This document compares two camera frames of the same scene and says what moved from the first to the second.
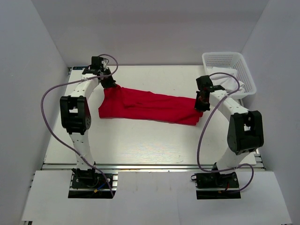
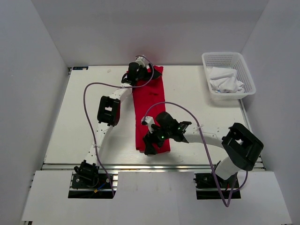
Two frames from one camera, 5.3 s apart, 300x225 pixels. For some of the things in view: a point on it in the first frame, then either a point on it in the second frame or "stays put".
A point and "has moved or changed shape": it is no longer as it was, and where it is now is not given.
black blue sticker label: x=78 y=68 stays put
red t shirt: x=118 y=102 has moved or changed shape
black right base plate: x=214 y=185 stays put
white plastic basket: x=231 y=59 stays put
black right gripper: x=198 y=107 to x=150 y=138
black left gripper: x=110 y=83 to x=148 y=74
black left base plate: x=87 y=183 stays put
